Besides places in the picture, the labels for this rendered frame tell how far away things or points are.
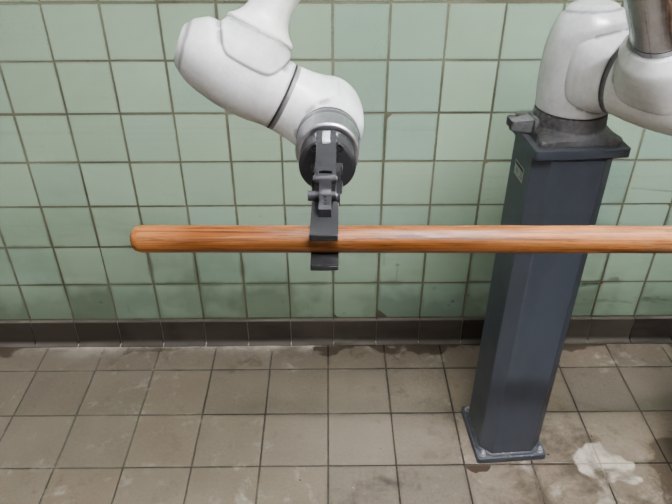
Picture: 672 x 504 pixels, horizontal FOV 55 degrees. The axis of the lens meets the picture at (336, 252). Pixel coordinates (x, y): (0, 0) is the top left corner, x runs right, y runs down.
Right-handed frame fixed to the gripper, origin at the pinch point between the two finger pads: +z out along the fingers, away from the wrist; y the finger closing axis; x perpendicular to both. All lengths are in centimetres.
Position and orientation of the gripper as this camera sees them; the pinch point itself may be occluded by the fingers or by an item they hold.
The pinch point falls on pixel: (324, 235)
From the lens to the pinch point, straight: 70.5
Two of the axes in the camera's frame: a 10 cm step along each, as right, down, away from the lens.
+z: -0.1, 5.6, -8.3
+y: 0.0, 8.3, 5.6
